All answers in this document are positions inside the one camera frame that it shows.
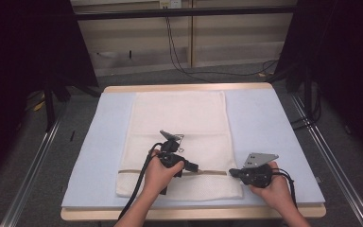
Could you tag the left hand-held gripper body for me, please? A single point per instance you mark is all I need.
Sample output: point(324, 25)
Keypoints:
point(170, 159)

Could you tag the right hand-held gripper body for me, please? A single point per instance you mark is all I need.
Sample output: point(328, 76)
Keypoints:
point(256, 175)

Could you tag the white towel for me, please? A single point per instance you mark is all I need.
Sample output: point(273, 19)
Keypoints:
point(182, 113)

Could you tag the person's left hand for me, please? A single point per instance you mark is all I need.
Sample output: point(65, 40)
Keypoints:
point(157, 176)

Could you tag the person's right hand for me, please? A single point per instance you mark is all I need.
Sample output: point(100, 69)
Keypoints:
point(277, 192)

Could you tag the light blue foam mat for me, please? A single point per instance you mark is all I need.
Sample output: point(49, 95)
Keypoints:
point(258, 126)

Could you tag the wooden table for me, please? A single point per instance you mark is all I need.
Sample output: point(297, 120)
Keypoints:
point(186, 87)

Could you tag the black metal stand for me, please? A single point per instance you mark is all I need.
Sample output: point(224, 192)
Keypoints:
point(308, 91)
point(49, 107)

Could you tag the black curtain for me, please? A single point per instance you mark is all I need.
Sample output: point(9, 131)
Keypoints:
point(343, 63)
point(22, 63)

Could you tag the black horizontal bar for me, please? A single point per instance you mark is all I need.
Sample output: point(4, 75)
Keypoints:
point(182, 13)

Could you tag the metal floor rail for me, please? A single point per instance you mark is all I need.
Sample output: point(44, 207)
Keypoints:
point(28, 176)
point(337, 164)

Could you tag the wall power outlet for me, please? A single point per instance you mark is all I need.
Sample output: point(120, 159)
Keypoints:
point(170, 3)

